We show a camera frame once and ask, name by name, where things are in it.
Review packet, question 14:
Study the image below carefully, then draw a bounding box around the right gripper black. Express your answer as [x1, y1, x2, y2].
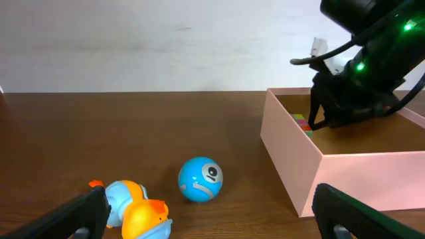
[307, 47, 424, 131]

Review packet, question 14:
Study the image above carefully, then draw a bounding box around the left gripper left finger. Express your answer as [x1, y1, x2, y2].
[1, 186, 111, 239]

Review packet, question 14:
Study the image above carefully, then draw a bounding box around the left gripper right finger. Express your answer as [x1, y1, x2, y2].
[312, 183, 424, 239]

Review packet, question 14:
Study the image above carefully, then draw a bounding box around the rubik's cube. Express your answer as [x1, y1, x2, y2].
[292, 114, 313, 138]

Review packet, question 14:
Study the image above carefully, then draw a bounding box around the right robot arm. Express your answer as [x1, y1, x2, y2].
[308, 1, 424, 130]

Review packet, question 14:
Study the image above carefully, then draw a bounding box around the cardboard box container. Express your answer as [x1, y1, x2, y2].
[260, 88, 424, 217]

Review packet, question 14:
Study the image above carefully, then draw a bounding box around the orange blue duck toy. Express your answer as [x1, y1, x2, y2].
[105, 180, 173, 239]

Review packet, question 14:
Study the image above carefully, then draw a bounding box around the blue ball robot toy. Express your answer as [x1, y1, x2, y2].
[178, 157, 223, 202]

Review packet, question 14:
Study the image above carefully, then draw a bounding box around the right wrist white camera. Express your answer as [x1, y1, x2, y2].
[309, 37, 346, 76]

